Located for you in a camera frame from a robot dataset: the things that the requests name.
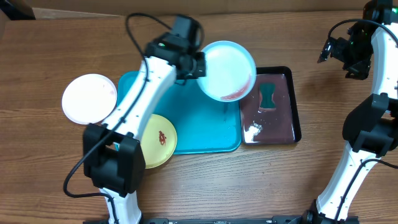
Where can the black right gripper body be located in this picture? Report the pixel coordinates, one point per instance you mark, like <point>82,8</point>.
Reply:
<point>357,58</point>

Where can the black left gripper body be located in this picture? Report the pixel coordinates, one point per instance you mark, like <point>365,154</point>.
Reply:
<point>197,68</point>

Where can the light blue plate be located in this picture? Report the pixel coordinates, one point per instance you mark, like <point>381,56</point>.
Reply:
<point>230,71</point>

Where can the green sponge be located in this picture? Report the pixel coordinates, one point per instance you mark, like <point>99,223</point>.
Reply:
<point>266,92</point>

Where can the white plate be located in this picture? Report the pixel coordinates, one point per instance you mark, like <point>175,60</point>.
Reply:
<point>89,98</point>

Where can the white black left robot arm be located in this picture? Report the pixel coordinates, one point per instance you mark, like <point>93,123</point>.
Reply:
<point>112,154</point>

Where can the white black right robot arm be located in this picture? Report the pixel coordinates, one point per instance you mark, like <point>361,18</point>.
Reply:
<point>370,130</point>

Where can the teal plastic tray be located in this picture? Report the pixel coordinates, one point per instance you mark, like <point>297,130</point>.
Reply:
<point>203,125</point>

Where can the black tray with water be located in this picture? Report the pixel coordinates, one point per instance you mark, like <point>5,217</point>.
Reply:
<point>278,126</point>

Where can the yellow plate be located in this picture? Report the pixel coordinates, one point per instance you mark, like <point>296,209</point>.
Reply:
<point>159,141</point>

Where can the cardboard panel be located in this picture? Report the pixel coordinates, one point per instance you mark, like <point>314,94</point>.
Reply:
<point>166,7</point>

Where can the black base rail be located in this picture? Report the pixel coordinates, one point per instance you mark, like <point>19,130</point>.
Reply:
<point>283,219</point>

